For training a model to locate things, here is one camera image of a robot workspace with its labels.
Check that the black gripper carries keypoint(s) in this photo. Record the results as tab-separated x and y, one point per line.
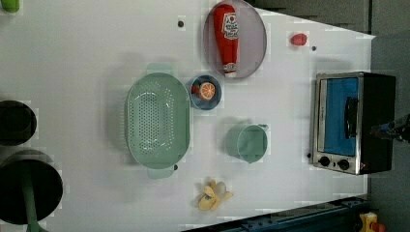
401	127

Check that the black silver toaster oven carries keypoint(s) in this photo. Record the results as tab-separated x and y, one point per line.
350	110

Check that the yellow orange toy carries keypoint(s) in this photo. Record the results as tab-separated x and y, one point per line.
371	224

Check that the red strawberry toy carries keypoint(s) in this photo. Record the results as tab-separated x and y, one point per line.
299	39

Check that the green measuring cup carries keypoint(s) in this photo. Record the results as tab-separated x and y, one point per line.
247	142

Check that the grey round plate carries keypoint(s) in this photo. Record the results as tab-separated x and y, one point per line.
252	39

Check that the orange slice toy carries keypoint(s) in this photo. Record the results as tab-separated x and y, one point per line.
206	91

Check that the small blue bowl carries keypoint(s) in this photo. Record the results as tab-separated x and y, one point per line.
193	89

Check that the red ketchup bottle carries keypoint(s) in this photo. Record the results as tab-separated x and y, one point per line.
226	31

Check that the green oval colander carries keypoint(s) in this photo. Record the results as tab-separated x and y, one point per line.
157	119

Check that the large black cylinder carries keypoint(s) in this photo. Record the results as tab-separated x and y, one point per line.
47	187

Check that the green stand pole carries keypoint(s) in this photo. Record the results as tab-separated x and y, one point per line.
29	201

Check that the small black cylinder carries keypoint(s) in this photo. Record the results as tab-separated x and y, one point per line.
18	123

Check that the green cylinder object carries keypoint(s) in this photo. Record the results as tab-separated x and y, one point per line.
10	6

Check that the blue metal frame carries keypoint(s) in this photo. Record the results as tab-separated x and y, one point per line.
341	215

